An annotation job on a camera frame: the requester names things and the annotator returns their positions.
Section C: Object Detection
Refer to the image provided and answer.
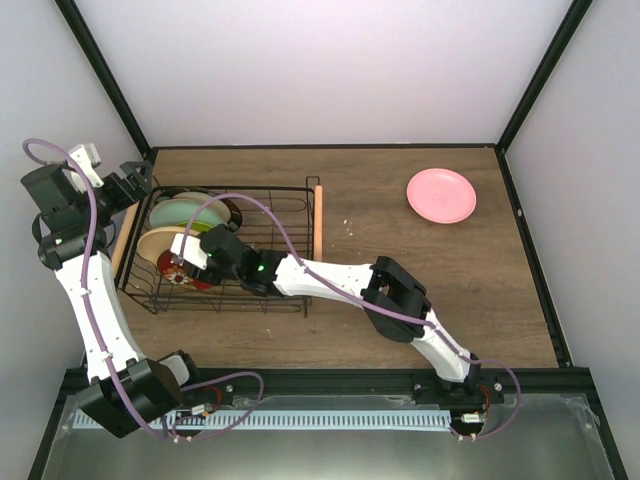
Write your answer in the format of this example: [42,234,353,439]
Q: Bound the lime green plate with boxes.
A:
[190,221,219,234]

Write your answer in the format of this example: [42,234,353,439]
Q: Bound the red floral plate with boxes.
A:
[156,250,217,291]

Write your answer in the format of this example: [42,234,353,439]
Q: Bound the cream yellow plastic plate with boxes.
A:
[137,226,184,265]

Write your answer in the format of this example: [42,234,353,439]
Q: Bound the pink plastic plate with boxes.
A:
[406,168,477,224]

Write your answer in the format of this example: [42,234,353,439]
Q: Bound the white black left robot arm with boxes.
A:
[21,161,205,438]

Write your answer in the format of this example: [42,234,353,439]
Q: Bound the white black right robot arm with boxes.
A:
[170,225,480,403]

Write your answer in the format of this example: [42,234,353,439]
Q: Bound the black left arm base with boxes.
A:
[169,383,232,425]

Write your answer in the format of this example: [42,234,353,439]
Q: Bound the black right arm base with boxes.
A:
[412,370,504,439]

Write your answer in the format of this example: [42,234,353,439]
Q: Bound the light blue floral plate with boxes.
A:
[149,199,227,229]

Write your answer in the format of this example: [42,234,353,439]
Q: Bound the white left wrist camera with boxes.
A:
[68,143,104,188]

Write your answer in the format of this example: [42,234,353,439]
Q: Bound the black wire dish rack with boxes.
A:
[110,175,324,319]

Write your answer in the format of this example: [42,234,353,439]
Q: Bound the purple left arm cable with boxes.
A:
[22,137,265,443]

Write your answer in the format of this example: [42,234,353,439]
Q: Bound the white slotted cable duct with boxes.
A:
[73,409,452,430]

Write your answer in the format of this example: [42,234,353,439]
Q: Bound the black aluminium cage frame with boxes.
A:
[57,1,627,479]

